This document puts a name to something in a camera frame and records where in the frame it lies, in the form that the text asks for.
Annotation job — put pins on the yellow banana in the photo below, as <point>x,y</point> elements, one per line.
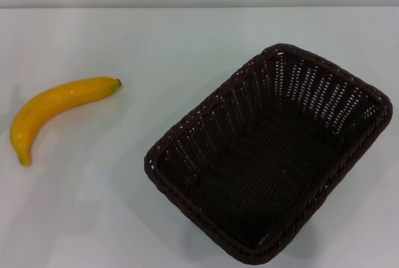
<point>46,99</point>

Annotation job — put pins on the dark brown woven basket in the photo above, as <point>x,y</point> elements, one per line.
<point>265,162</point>

